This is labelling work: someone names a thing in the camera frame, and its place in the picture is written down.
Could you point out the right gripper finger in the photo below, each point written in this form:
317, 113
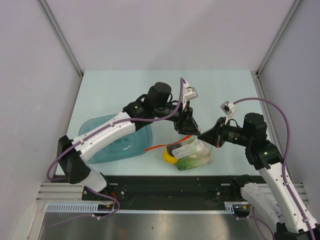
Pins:
215, 130
209, 138

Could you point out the fake yellow lemon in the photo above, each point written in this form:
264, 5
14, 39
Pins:
168, 158

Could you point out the clear zip top bag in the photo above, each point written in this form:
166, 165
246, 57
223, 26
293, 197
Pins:
179, 153

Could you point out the fake green lettuce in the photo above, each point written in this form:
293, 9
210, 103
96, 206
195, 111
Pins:
190, 163

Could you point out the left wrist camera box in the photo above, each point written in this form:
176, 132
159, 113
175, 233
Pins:
188, 93

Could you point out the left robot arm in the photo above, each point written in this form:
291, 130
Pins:
154, 106

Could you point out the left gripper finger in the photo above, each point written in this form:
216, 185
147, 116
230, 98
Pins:
191, 122
188, 130

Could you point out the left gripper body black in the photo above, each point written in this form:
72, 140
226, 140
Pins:
181, 122

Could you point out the aluminium frame post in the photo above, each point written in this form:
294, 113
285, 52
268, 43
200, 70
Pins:
50, 17
293, 10

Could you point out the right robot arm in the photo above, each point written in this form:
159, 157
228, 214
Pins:
286, 214

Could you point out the fake white cauliflower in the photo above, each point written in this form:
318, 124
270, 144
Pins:
200, 150

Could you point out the fake dark plum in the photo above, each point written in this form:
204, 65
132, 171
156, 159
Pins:
171, 147

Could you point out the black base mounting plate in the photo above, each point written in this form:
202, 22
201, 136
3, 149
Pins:
217, 188

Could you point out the left aluminium frame post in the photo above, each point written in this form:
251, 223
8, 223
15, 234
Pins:
50, 17

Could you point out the right aluminium frame post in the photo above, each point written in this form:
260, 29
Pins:
293, 10

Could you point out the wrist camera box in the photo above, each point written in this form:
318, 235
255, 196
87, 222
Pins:
188, 93
229, 109

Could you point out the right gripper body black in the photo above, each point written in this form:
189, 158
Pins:
222, 135

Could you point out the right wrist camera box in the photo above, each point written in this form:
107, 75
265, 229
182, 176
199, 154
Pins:
229, 109

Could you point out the teal plastic container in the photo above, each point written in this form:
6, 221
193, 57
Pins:
128, 146

